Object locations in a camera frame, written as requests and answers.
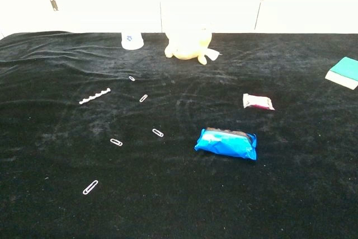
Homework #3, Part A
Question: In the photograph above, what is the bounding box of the black velvet tablecloth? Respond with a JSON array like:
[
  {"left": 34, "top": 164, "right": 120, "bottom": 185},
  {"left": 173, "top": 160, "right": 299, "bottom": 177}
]
[{"left": 0, "top": 31, "right": 358, "bottom": 239}]

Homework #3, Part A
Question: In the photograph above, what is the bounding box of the yellow plush toy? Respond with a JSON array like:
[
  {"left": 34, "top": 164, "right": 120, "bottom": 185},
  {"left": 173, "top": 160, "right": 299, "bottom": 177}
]
[{"left": 164, "top": 25, "right": 222, "bottom": 65}]

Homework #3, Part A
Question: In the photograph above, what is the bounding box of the blue snack package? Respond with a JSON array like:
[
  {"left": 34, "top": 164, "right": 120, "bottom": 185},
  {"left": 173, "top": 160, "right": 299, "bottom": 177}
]
[{"left": 194, "top": 127, "right": 258, "bottom": 161}]

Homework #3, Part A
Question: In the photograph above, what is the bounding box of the small red snack packet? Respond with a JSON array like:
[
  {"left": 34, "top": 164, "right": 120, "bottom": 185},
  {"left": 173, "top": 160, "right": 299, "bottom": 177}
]
[{"left": 242, "top": 93, "right": 276, "bottom": 111}]

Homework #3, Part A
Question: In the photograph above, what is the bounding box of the silver beaded magnetic stick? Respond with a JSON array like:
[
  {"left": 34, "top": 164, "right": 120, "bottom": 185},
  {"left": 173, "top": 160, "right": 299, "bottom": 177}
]
[{"left": 78, "top": 87, "right": 111, "bottom": 105}]

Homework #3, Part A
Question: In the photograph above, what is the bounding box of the green yellow scouring sponge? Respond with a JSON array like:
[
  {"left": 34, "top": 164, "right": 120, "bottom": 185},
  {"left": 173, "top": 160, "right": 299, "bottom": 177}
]
[{"left": 324, "top": 56, "right": 358, "bottom": 91}]

